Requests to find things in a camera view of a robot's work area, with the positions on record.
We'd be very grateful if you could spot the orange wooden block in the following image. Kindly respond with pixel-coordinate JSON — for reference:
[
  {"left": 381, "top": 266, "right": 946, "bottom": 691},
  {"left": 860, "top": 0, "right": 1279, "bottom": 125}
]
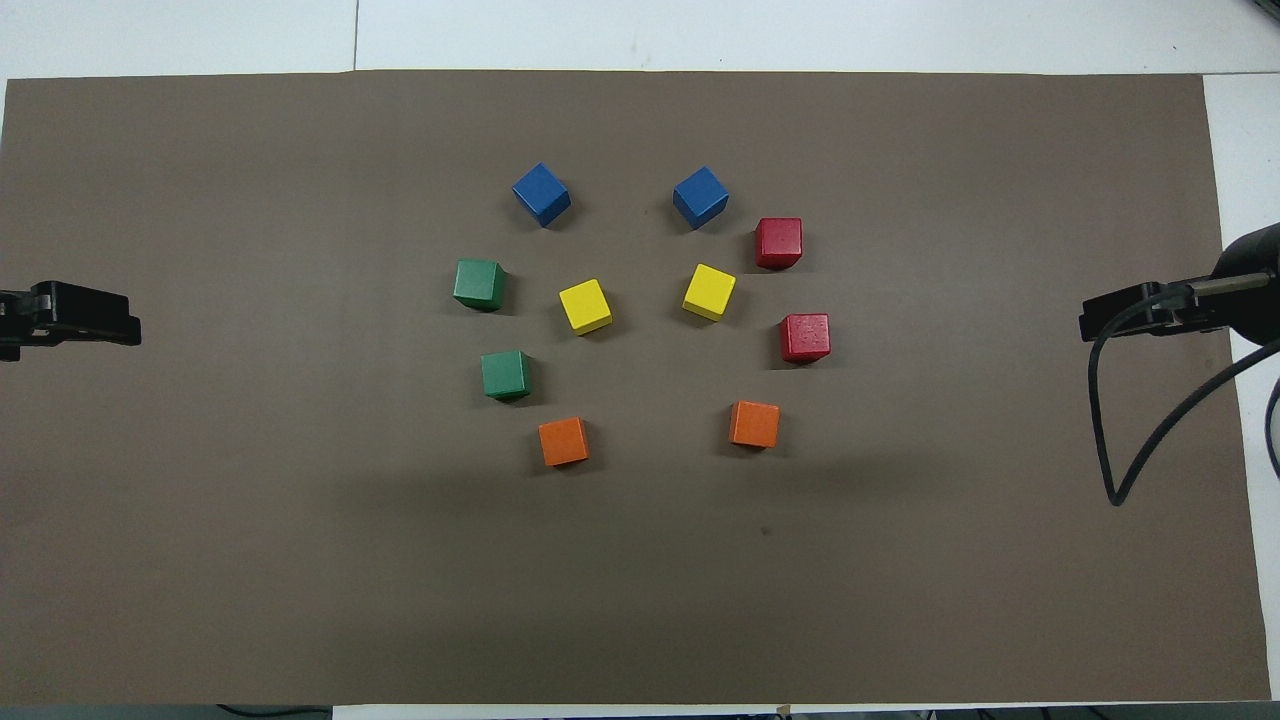
[
  {"left": 729, "top": 400, "right": 781, "bottom": 450},
  {"left": 538, "top": 416, "right": 590, "bottom": 468}
]

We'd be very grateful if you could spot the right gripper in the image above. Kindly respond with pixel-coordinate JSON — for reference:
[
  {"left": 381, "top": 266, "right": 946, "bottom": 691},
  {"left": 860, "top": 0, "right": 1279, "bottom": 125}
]
[{"left": 1080, "top": 222, "right": 1280, "bottom": 347}]

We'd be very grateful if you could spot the yellow wooden block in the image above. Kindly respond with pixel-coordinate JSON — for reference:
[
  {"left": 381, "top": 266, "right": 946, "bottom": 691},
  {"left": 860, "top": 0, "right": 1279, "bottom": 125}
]
[
  {"left": 682, "top": 263, "right": 737, "bottom": 322},
  {"left": 558, "top": 278, "right": 613, "bottom": 336}
]

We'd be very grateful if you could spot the blue wooden block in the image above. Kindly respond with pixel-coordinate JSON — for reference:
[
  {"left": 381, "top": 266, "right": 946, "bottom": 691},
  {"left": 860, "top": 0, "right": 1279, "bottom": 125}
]
[
  {"left": 672, "top": 165, "right": 730, "bottom": 231},
  {"left": 512, "top": 162, "right": 572, "bottom": 228}
]

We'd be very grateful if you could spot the brown table mat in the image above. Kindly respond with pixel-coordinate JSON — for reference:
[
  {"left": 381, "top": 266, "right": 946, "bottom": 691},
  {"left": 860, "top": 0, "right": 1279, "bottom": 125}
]
[{"left": 0, "top": 68, "right": 1273, "bottom": 706}]

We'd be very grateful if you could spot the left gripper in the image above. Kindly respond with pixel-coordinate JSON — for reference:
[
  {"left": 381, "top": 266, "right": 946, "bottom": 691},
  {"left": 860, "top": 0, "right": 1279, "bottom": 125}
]
[{"left": 0, "top": 282, "right": 142, "bottom": 362}]

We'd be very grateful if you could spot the green wooden block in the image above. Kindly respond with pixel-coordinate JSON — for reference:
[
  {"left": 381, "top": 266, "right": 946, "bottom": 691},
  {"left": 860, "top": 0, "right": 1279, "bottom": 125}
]
[
  {"left": 453, "top": 258, "right": 507, "bottom": 313},
  {"left": 481, "top": 350, "right": 533, "bottom": 402}
]

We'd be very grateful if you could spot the red wooden block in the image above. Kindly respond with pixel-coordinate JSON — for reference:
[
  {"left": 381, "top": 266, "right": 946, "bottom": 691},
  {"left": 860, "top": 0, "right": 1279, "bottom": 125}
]
[
  {"left": 755, "top": 217, "right": 803, "bottom": 271},
  {"left": 780, "top": 313, "right": 831, "bottom": 365}
]

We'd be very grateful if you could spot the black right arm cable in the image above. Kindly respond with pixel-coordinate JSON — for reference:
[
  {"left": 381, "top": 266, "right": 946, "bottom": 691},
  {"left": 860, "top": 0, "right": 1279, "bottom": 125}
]
[{"left": 1087, "top": 284, "right": 1280, "bottom": 507}]

